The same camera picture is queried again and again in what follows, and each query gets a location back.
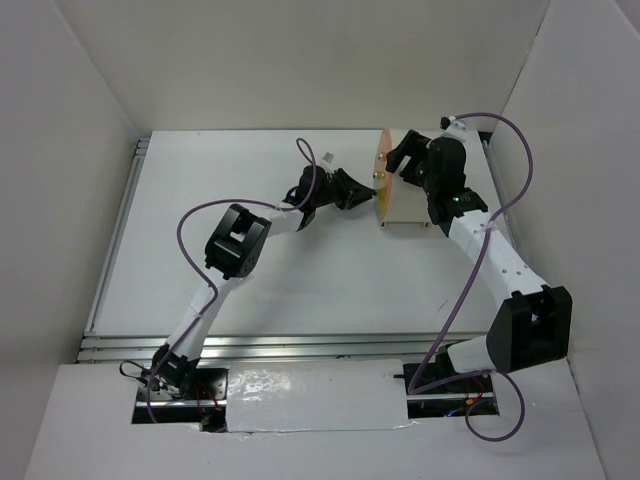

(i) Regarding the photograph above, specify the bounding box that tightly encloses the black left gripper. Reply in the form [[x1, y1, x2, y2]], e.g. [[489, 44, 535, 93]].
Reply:
[[312, 168, 375, 211]]

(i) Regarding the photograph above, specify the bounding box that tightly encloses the orange drawer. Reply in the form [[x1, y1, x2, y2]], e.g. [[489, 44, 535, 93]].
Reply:
[[372, 152, 392, 191], [376, 128, 394, 158]]

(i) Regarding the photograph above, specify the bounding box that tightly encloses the orange top drawer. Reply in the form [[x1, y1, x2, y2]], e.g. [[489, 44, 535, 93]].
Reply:
[[376, 128, 394, 158]]

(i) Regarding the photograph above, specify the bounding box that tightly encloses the cream cylindrical drawer organizer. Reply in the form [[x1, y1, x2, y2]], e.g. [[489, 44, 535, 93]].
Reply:
[[377, 129, 430, 228]]

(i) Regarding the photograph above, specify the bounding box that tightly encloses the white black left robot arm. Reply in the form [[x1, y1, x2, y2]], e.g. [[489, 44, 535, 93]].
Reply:
[[150, 165, 376, 399]]

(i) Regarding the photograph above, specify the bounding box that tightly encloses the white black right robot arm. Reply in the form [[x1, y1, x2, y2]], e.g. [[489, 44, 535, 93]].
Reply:
[[386, 130, 573, 392]]

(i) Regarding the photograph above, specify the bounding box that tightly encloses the white foil-taped cover panel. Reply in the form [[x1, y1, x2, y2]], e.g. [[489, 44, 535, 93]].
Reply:
[[226, 359, 410, 433]]

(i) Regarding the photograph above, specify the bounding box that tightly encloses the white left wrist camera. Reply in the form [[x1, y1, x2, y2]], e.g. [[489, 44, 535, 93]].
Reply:
[[320, 152, 334, 172]]

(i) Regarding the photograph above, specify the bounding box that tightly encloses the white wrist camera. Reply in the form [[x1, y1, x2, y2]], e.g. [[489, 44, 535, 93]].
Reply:
[[440, 116, 469, 143], [320, 152, 334, 172]]

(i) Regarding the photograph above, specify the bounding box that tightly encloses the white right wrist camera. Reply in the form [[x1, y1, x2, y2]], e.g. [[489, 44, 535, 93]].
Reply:
[[440, 116, 469, 143]]

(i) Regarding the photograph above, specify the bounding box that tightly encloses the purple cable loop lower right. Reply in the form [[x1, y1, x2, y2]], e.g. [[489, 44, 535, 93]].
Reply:
[[463, 372, 526, 442]]

